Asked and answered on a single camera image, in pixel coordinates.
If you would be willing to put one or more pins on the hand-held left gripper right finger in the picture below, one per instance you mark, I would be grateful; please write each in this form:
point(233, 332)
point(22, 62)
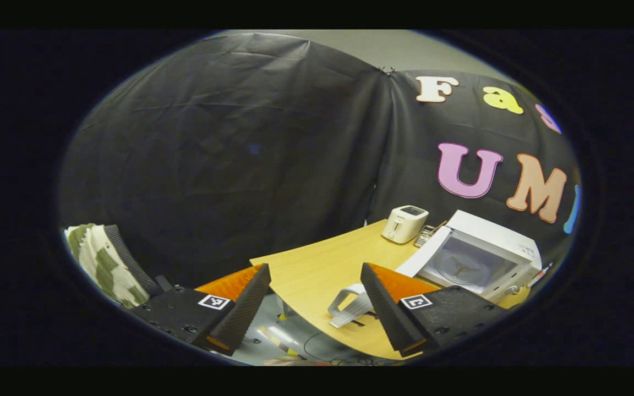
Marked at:
point(386, 313)

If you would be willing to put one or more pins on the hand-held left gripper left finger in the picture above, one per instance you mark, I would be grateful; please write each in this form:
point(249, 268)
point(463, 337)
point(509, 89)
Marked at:
point(242, 313)

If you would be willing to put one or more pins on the white microwave oven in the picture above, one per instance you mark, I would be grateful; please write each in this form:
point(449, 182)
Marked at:
point(493, 242)

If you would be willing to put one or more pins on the grey white curved stand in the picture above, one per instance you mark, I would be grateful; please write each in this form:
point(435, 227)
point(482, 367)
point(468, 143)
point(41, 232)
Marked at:
point(350, 313)

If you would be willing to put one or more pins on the small grey calculator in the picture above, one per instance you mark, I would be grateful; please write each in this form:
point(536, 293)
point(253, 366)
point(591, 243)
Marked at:
point(426, 235)

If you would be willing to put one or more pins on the white toaster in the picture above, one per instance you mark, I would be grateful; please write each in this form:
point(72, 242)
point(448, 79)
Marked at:
point(403, 225)

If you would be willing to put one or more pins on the green white patterned garment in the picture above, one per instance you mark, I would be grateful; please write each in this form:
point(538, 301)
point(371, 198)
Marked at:
point(102, 264)

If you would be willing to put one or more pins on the black backdrop cloth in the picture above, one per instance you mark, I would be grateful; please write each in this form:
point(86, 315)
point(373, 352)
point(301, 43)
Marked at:
point(229, 165)

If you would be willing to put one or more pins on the red white pen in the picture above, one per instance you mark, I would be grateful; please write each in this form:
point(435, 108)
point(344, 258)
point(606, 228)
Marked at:
point(540, 274)

